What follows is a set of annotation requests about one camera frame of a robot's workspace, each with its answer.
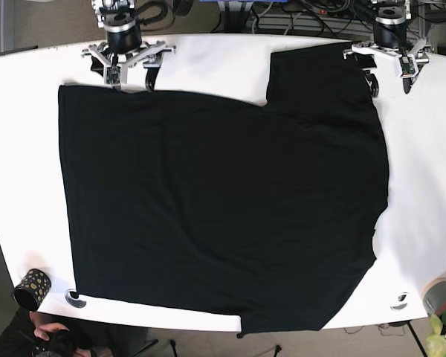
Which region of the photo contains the black T-shirt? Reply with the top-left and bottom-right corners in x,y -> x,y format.
58,43 -> 389,334

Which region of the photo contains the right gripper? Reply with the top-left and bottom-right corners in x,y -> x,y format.
82,22 -> 176,92

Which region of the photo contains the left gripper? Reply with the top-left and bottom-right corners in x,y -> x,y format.
343,17 -> 430,96

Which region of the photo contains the green potted plant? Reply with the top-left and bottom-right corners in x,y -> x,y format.
426,310 -> 446,357

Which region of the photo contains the right table cable grommet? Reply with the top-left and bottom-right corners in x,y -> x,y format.
390,292 -> 410,312

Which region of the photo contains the table cable grommet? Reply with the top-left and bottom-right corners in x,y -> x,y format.
65,289 -> 86,309
390,292 -> 410,312

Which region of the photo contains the person's hand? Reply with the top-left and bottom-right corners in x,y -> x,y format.
29,312 -> 69,341

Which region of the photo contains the black gold-dotted cup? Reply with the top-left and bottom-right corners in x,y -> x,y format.
12,268 -> 52,312

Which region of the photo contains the left table cable grommet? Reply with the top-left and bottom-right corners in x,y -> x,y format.
65,289 -> 86,309

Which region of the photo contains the black camera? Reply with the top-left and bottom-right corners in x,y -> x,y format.
32,330 -> 93,356

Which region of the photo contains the grey tape roll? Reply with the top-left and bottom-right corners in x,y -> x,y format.
422,279 -> 446,317

